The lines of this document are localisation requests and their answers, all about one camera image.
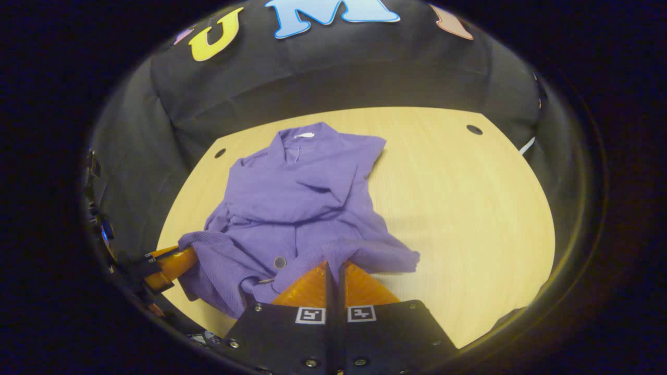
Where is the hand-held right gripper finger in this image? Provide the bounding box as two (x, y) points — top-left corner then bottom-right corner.
(221, 260), (334, 375)
(338, 260), (459, 375)

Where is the purple cardigan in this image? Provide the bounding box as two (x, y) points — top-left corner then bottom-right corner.
(177, 121), (421, 319)

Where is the black backdrop cloth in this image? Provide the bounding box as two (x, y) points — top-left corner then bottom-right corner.
(86, 0), (579, 261)

